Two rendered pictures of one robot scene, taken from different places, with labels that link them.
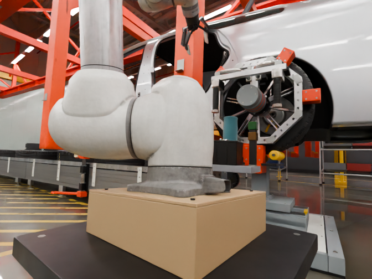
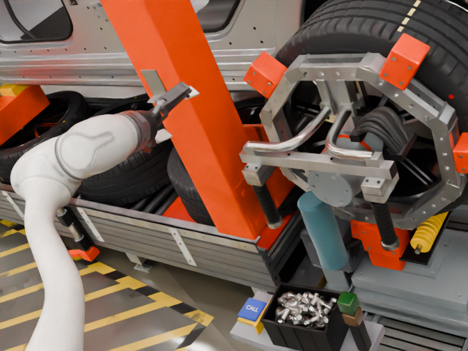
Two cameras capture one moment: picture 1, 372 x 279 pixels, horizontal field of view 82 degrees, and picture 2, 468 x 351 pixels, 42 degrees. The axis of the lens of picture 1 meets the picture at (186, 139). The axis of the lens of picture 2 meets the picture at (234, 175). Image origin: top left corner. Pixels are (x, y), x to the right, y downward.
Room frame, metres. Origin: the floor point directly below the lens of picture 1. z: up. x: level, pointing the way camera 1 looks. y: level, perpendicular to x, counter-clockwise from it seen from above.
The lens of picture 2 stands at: (-0.02, -0.49, 1.83)
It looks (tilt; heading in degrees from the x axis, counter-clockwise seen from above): 34 degrees down; 17
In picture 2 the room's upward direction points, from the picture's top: 25 degrees counter-clockwise
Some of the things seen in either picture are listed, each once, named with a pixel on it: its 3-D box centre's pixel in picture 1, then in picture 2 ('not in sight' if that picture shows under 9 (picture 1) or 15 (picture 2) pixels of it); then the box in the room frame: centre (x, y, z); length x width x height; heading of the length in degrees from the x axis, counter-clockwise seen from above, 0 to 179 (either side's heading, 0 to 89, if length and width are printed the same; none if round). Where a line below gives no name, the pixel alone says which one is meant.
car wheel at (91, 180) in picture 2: (124, 163); (128, 147); (2.52, 0.71, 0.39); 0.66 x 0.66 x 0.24
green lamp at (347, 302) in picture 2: (253, 125); (347, 302); (1.01, -0.32, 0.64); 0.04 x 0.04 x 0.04; 58
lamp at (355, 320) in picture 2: (253, 136); (352, 315); (1.01, -0.32, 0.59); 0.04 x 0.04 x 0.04; 58
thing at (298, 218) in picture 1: (265, 211); (434, 277); (1.48, -0.55, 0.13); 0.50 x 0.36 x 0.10; 58
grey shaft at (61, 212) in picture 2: (83, 171); (68, 221); (2.16, 1.01, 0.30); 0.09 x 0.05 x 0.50; 58
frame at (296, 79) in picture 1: (254, 102); (357, 145); (1.36, -0.44, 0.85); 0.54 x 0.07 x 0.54; 58
